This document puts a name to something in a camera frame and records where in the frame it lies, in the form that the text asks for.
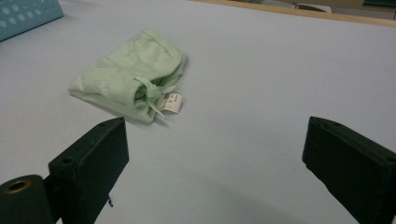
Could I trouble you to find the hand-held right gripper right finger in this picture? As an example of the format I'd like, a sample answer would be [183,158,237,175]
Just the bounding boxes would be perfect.
[302,116,396,224]

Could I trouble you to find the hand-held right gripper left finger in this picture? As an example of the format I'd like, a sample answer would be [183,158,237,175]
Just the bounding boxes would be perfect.
[48,116,130,224]

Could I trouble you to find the light green shorts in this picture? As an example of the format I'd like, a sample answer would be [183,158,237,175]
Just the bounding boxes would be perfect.
[67,28,189,124]

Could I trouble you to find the light blue plastic basket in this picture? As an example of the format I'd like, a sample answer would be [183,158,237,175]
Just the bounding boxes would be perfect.
[0,0,64,43]

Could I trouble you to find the white table cover sheet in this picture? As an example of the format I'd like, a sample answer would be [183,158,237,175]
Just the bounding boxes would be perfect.
[0,0,396,224]

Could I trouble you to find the wooden table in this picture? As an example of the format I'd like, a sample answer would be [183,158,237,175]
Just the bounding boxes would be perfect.
[190,0,396,28]

